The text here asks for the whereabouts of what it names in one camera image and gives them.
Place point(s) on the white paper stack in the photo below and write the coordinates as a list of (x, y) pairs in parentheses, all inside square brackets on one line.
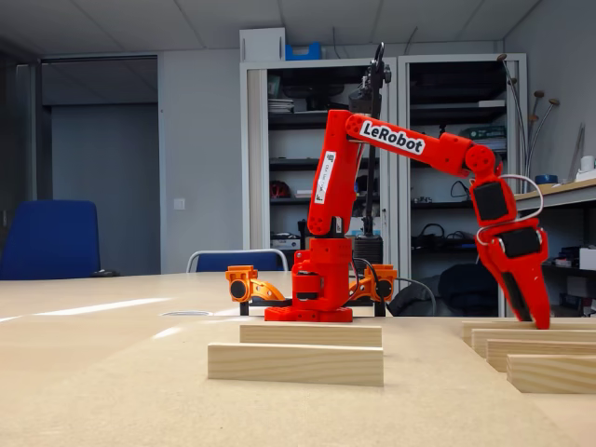
[(279, 106)]

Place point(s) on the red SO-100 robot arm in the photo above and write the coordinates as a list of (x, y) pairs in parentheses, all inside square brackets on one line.
[(326, 279)]

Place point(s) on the white light switch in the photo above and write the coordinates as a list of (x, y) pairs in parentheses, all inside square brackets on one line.
[(179, 203)]

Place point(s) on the blue office chair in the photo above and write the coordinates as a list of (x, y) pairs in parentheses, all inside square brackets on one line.
[(51, 239)]

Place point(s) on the stack of books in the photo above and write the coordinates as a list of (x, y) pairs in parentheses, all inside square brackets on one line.
[(493, 135)]

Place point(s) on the white cup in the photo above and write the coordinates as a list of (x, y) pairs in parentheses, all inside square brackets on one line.
[(587, 164)]

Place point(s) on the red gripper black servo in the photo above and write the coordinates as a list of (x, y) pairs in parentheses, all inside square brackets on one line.
[(521, 243)]

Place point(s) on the grey open shelf cabinet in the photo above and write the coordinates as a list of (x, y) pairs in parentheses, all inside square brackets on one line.
[(403, 209), (255, 84)]

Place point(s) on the blue chair grey frame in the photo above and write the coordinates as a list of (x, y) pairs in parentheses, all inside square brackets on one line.
[(233, 261)]

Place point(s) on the dark blue chair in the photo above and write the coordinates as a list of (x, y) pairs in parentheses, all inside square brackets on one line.
[(465, 288)]

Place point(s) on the white box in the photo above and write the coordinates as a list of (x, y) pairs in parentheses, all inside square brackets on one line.
[(261, 44)]

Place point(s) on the black computer mouse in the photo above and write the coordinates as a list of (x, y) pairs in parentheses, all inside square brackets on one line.
[(103, 273)]

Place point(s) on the blue tape roll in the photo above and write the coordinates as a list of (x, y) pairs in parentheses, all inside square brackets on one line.
[(550, 180)]

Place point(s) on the grey side desk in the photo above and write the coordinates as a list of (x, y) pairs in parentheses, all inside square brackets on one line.
[(568, 192)]

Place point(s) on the blue plastic box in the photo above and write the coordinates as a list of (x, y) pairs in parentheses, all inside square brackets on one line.
[(302, 52)]

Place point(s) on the black jacket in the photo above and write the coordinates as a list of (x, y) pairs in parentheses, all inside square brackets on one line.
[(412, 300)]

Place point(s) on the brown MDF base board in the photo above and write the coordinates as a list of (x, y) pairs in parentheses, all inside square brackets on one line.
[(139, 419)]

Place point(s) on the coat stand wooden knobs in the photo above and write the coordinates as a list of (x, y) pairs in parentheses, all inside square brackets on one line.
[(554, 101)]

